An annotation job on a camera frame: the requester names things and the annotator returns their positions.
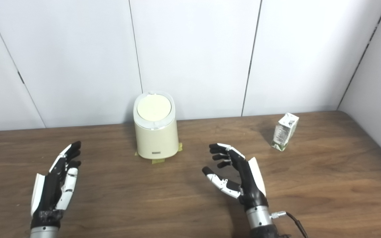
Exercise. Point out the white and black right hand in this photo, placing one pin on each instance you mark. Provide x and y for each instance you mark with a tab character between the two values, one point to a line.
248	185

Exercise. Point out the white and black left hand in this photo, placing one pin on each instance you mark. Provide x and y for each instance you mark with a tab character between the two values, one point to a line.
50	191

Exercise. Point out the white and green milk carton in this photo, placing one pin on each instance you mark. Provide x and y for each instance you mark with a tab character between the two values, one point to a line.
284	132

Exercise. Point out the cream-colored bin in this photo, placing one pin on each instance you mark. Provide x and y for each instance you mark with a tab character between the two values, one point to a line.
157	138

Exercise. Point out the round cream bin lid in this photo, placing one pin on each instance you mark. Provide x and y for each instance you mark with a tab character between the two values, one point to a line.
154	107

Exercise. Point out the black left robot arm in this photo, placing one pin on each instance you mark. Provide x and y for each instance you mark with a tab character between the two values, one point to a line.
45	233

